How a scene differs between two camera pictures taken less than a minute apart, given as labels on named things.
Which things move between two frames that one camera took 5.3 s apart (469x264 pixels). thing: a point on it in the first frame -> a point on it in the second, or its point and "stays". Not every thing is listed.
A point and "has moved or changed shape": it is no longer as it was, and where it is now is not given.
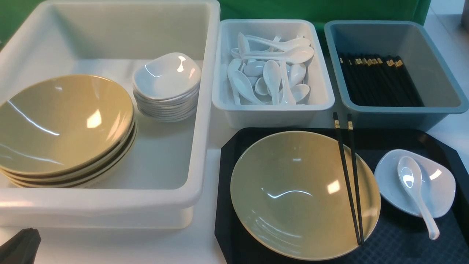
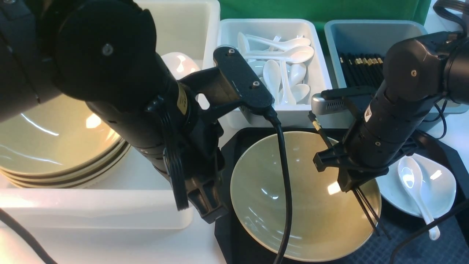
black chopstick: x=350 y=122 -> x=384 y=230
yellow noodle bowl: x=290 y=196 stays
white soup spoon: x=410 y=172 stays
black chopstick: x=336 y=117 has moved or changed shape
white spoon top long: x=291 y=43 stays
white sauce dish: x=438 y=183 stays
